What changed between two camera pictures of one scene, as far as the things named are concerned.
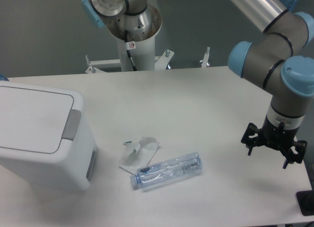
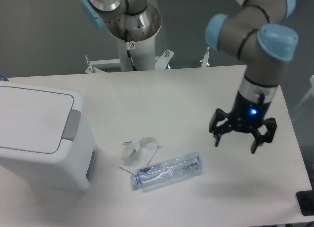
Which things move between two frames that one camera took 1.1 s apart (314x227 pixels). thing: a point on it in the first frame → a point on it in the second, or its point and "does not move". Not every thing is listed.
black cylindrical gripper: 277,137 → 247,113
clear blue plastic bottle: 151,176 does not move
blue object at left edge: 3,77 does not move
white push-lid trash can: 46,138 does not move
